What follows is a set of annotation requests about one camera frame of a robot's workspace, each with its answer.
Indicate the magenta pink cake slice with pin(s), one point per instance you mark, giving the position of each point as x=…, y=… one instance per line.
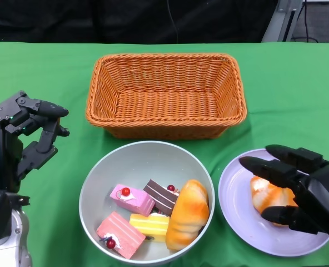
x=136, y=201

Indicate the black fabric backdrop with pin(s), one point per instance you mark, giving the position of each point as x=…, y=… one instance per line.
x=84, y=19

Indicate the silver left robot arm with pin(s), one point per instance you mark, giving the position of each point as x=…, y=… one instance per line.
x=11, y=250

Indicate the chocolate layered cake slice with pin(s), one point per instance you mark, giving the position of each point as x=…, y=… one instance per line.
x=161, y=197

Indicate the lavender round plate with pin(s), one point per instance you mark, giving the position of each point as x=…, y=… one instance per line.
x=242, y=231

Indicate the grey metal frame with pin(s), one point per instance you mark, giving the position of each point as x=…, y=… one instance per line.
x=281, y=25

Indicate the grey-green bowl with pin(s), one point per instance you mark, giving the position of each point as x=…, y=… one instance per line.
x=142, y=164

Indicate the orange wicker basket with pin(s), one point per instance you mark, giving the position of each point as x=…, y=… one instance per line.
x=167, y=111

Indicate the yellow layered cake slice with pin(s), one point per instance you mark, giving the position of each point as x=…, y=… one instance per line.
x=150, y=225

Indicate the salmon pink cake slice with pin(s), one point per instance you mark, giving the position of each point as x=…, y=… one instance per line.
x=122, y=233

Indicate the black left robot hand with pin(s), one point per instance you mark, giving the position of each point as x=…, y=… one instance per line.
x=3, y=150

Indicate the round orange-striped bread bun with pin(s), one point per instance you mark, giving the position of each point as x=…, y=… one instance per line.
x=264, y=194

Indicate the green tablecloth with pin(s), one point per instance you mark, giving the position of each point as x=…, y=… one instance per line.
x=278, y=97

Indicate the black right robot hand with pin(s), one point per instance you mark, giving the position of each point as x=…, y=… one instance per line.
x=325, y=194

